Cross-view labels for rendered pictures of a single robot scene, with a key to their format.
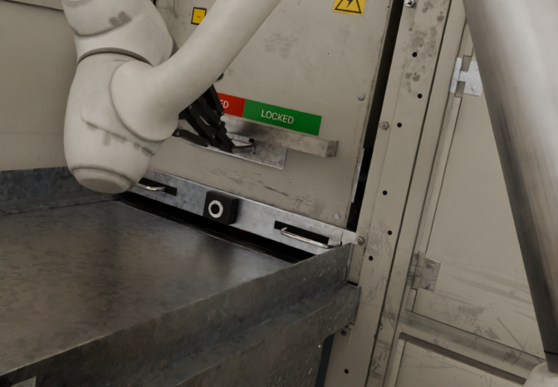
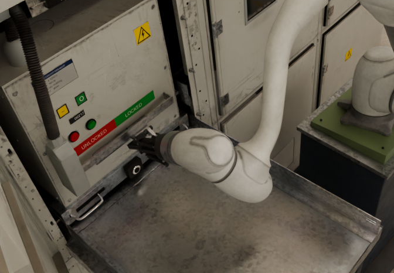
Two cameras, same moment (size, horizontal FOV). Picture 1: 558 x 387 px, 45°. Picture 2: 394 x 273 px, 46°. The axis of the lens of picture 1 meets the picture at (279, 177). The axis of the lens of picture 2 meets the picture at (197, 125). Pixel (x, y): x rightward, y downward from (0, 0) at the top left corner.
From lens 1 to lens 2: 1.43 m
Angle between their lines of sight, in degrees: 68
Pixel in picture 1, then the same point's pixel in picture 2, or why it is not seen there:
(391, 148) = (196, 75)
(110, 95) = (267, 166)
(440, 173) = (219, 67)
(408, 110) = (197, 57)
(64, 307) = (267, 231)
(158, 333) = (317, 189)
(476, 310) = (240, 93)
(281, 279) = not seen: hidden behind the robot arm
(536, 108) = not seen: outside the picture
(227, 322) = (279, 173)
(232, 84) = (103, 119)
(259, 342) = not seen: hidden behind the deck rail
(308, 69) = (138, 78)
